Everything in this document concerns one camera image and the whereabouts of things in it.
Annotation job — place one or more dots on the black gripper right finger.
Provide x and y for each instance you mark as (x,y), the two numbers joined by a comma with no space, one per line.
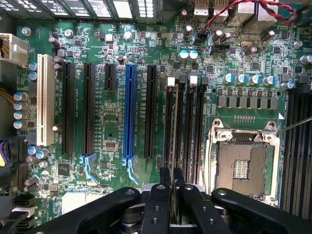
(195,209)

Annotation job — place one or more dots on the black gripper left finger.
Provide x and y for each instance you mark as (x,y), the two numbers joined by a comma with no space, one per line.
(156,209)

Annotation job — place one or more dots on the RAM slot with white latch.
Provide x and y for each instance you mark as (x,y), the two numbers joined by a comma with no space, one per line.
(190,126)
(168,122)

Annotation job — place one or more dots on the RAM slot with black latch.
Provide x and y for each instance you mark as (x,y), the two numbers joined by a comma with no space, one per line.
(200,126)
(181,122)

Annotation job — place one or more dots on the thin metal locking lever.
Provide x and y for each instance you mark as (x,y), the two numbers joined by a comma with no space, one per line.
(295,125)
(205,159)

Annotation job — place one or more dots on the metal CPU socket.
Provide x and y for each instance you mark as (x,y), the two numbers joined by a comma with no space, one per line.
(241,168)

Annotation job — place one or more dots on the long black expansion slot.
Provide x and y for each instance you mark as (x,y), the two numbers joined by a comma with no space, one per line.
(68,109)
(151,109)
(88,109)

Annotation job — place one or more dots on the green PC motherboard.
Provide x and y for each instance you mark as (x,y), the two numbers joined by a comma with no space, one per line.
(114,117)

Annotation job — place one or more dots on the blue expansion slot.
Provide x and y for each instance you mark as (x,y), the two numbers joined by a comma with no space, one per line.
(129,109)

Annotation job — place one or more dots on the black SATA port block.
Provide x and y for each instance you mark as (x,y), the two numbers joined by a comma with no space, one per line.
(23,209)

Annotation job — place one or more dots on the short black expansion slot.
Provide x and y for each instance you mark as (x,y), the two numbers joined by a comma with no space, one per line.
(110,76)

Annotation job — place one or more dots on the white PCI expansion slot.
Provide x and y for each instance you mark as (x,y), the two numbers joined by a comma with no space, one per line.
(45,97)

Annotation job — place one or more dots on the black fan header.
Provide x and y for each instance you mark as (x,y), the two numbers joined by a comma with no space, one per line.
(219,48)

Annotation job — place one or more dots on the metal rear port block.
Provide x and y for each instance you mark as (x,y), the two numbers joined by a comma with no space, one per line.
(251,12)

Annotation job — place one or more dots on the white power connector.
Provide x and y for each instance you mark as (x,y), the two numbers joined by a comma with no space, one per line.
(12,47)

